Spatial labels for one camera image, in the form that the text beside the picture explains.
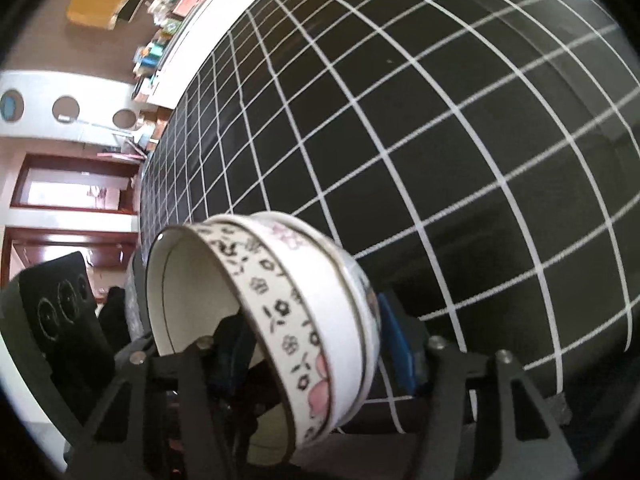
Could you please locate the white bowl pink floral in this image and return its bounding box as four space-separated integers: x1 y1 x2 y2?
250 211 381 428

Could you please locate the white bowl red emblem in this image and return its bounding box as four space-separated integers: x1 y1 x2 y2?
124 248 151 341

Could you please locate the white long TV cabinet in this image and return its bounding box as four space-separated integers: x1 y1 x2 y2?
146 0 255 110

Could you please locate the black white grid tablecloth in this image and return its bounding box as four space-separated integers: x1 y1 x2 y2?
140 0 639 401

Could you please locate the dark red wooden door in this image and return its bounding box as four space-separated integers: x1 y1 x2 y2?
0 226 139 286

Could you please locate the patterned grey rim bowl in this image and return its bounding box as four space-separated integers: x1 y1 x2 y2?
144 222 362 451

